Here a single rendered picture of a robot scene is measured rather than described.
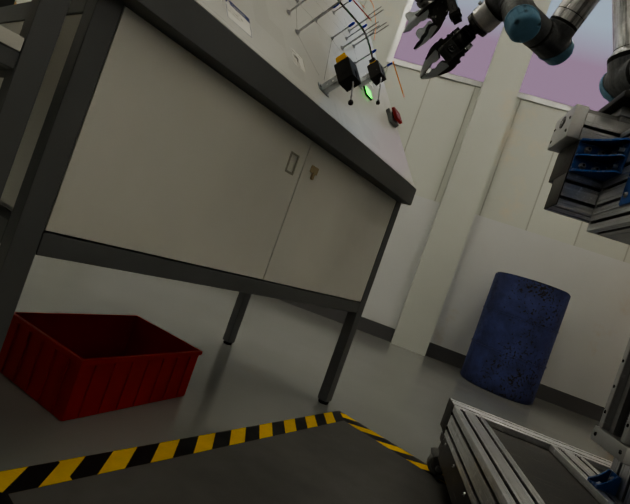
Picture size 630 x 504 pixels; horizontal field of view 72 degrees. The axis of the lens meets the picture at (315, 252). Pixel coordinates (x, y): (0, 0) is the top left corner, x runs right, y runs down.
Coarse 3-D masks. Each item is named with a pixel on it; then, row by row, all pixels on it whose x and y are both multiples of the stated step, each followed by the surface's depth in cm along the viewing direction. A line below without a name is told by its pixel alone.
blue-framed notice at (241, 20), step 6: (228, 0) 88; (228, 6) 87; (234, 6) 90; (228, 12) 86; (234, 12) 89; (240, 12) 91; (234, 18) 88; (240, 18) 90; (246, 18) 92; (240, 24) 89; (246, 24) 91; (246, 30) 90
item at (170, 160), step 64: (128, 64) 75; (192, 64) 84; (128, 128) 78; (192, 128) 88; (256, 128) 100; (64, 192) 73; (128, 192) 81; (192, 192) 92; (256, 192) 106; (192, 256) 96; (256, 256) 112
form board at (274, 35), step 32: (224, 0) 87; (256, 0) 100; (288, 0) 118; (320, 0) 144; (352, 0) 184; (256, 32) 94; (288, 32) 110; (320, 32) 132; (352, 32) 165; (288, 64) 103; (320, 64) 122; (320, 96) 113; (352, 96) 136; (384, 96) 172; (352, 128) 125; (384, 128) 155; (384, 160) 141
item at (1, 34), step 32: (32, 0) 61; (64, 0) 61; (0, 32) 57; (32, 32) 59; (0, 64) 59; (32, 64) 60; (0, 96) 60; (32, 96) 61; (0, 128) 60; (0, 160) 61; (0, 192) 62
